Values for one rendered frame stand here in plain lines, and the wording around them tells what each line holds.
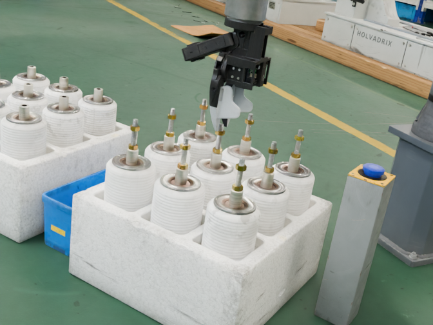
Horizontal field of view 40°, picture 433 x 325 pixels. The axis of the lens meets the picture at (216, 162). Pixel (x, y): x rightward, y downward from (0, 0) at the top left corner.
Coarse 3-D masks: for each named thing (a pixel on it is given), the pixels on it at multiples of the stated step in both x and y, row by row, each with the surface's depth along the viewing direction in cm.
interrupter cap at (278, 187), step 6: (252, 180) 114; (258, 180) 114; (276, 180) 115; (252, 186) 111; (258, 186) 112; (276, 186) 113; (282, 186) 113; (258, 192) 110; (264, 192) 109; (270, 192) 109; (276, 192) 110; (282, 192) 111
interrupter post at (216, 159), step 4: (212, 152) 117; (212, 156) 117; (216, 156) 116; (220, 156) 116; (212, 160) 117; (216, 160) 116; (220, 160) 117; (212, 164) 117; (216, 164) 117; (220, 164) 118; (216, 168) 117
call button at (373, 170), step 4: (364, 164) 108; (368, 164) 109; (372, 164) 109; (376, 164) 109; (364, 168) 107; (368, 168) 107; (372, 168) 107; (376, 168) 107; (380, 168) 108; (364, 172) 108; (368, 172) 107; (372, 172) 106; (376, 172) 106; (380, 172) 106; (384, 172) 107; (372, 176) 107; (376, 176) 107; (380, 176) 108
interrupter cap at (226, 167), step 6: (198, 162) 118; (204, 162) 119; (222, 162) 120; (228, 162) 120; (204, 168) 116; (210, 168) 117; (222, 168) 118; (228, 168) 117; (216, 174) 115; (222, 174) 115
